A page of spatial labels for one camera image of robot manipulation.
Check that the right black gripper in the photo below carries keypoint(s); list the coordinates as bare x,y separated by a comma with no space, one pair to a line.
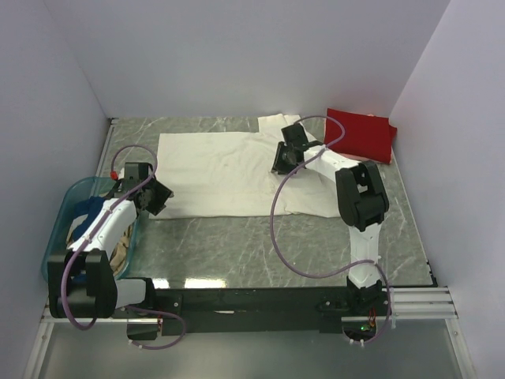
278,165

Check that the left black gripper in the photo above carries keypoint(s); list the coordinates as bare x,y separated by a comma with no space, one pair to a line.
162,194

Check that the white t-shirt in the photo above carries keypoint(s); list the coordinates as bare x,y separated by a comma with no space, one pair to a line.
229,174

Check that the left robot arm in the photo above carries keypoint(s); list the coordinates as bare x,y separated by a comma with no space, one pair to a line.
81,282

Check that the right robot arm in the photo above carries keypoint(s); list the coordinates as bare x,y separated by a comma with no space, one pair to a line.
362,204

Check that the blue t-shirt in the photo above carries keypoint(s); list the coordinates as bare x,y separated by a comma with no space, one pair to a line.
84,214

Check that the beige t-shirt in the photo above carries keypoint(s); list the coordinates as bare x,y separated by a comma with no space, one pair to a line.
122,253

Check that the folded red t-shirt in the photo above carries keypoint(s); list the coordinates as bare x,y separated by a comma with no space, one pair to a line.
366,136

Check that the teal plastic basket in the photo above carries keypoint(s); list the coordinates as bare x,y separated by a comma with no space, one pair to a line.
59,237

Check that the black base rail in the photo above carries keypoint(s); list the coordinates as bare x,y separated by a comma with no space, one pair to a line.
283,309

